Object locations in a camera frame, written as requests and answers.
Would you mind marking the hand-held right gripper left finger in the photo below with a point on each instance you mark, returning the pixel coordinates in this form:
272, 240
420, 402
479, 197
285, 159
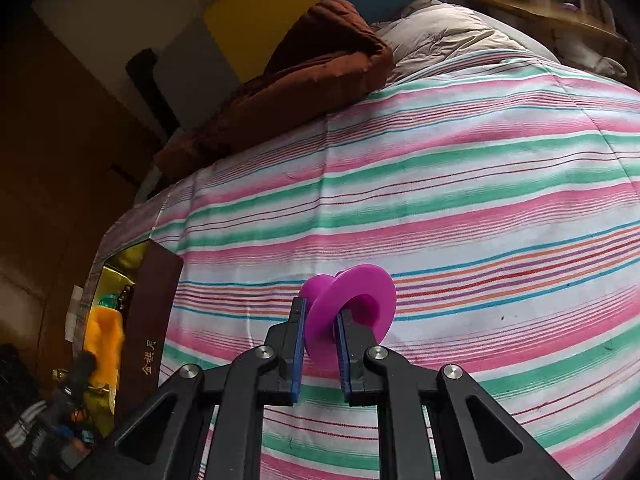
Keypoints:
297, 350

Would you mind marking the wooden shelf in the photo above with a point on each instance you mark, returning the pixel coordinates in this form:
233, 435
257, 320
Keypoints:
540, 12

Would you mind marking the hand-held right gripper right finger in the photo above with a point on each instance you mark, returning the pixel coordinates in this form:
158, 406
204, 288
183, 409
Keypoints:
343, 355

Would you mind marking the pink green striped bedsheet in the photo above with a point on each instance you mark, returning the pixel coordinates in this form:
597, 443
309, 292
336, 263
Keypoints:
475, 185

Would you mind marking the magenta plastic funnel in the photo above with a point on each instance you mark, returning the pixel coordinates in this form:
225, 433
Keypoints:
370, 290

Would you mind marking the yellow oval plastic part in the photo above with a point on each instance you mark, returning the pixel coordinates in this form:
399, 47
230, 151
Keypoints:
105, 345

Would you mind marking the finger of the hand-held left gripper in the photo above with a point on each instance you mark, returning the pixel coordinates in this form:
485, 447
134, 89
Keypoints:
81, 367

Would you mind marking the grey beige duvet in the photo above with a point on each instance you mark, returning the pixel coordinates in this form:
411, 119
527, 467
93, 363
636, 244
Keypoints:
450, 35

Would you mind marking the black rolled mat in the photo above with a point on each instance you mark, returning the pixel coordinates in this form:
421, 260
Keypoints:
147, 80

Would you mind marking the wooden wardrobe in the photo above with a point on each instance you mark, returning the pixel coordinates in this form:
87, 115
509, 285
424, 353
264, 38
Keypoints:
50, 160

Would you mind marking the brown quilted blanket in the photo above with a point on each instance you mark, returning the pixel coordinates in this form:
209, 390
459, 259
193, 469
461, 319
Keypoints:
310, 75

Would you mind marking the teal green plastic bolt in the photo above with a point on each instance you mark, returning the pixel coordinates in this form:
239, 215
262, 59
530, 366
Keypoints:
106, 302

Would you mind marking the gold metal tin tray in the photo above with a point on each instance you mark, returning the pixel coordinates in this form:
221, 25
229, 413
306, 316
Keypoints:
150, 320

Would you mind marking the grey yellow blue headboard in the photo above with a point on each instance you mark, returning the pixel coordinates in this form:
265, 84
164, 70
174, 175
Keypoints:
260, 20

